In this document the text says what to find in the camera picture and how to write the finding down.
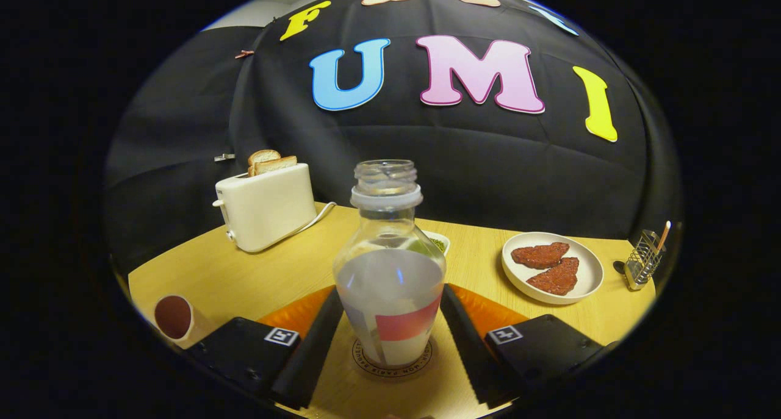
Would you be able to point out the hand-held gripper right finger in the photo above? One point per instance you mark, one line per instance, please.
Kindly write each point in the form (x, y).
(467, 352)

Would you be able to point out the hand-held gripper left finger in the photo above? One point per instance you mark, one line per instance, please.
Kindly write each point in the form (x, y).
(311, 352)

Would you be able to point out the round wooden coaster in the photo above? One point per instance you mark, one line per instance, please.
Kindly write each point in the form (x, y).
(393, 372)

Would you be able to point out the clear plastic juice bottle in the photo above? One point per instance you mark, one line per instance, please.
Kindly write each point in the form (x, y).
(390, 297)

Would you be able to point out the wooden table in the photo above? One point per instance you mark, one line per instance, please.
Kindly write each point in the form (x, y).
(244, 279)

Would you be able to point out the white divided dish with beans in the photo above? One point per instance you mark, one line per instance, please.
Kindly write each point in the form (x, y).
(438, 243)

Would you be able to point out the red meat patty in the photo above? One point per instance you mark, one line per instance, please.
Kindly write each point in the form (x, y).
(540, 255)
(556, 279)

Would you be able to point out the round white plate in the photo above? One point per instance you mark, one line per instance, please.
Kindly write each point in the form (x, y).
(589, 272)

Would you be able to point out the cream toaster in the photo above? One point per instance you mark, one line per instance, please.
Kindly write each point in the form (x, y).
(268, 208)

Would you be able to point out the black backdrop cloth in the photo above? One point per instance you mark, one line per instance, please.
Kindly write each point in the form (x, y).
(457, 163)

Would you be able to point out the toasted bread slice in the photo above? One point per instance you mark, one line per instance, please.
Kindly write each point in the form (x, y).
(261, 157)
(277, 164)

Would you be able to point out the silver clip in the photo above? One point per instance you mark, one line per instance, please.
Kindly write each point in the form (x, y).
(224, 157)

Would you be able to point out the copper clip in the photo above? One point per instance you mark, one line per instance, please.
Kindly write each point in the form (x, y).
(244, 53)

